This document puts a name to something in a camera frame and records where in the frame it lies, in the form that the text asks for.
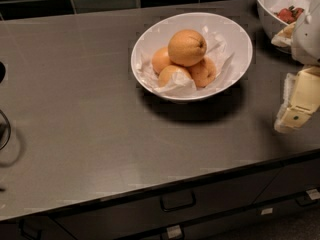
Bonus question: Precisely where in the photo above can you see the white bowl with fruit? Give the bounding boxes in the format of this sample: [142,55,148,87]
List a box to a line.
[257,0,312,54]

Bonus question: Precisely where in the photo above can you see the white oval bowl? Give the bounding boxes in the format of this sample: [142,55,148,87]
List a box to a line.
[138,13,253,103]

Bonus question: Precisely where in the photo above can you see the right drawer handle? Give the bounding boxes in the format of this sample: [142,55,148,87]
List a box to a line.
[295,188,320,207]

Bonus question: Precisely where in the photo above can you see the orange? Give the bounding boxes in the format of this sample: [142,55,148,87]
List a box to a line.
[188,56,216,88]
[168,29,207,67]
[158,65,191,87]
[151,47,172,74]

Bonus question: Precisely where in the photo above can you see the black drawer handle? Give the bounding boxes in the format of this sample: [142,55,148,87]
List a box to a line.
[160,190,196,212]

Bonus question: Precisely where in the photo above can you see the lower drawer handle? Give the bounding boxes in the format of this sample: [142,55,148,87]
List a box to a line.
[161,225,185,240]

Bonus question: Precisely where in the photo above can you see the white paper liner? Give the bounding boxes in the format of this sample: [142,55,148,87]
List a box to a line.
[131,28,235,101]

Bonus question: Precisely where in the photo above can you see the red fruit pieces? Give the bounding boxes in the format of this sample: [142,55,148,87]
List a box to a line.
[276,6,304,24]

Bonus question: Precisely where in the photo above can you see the black wire object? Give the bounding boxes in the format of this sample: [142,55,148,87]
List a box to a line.
[0,110,11,150]

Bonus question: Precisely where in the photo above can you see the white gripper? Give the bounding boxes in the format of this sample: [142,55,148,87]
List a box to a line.
[271,0,320,133]

